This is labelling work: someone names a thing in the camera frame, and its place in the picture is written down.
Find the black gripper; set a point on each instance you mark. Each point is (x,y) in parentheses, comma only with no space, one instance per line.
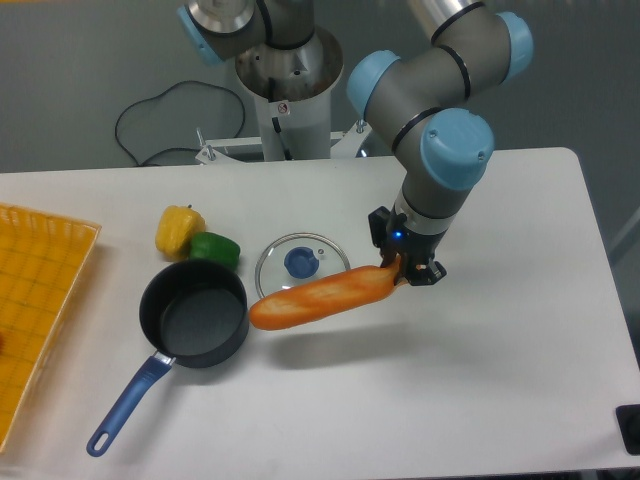
(416,252)

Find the orange plastic basket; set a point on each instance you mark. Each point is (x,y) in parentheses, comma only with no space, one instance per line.
(42,258)

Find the green bell pepper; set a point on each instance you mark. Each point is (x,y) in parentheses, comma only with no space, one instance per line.
(217,248)

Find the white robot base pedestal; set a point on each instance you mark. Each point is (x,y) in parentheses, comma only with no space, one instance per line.
(292,89)

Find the glass lid blue knob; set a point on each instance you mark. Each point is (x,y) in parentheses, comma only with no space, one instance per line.
(297,259)

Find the black device at table edge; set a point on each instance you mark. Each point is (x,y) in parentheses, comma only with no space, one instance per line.
(628,418)

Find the dark pot blue handle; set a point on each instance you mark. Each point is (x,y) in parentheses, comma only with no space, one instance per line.
(194,313)

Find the yellow bell pepper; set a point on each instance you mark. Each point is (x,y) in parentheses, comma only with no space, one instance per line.
(176,228)

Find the white metal mounting frame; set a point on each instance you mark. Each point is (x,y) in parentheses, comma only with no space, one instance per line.
(342,145)

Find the long orange bread loaf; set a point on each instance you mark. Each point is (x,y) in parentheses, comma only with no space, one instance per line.
(322,298)

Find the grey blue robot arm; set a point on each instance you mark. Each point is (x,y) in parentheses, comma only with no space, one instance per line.
(414,106)

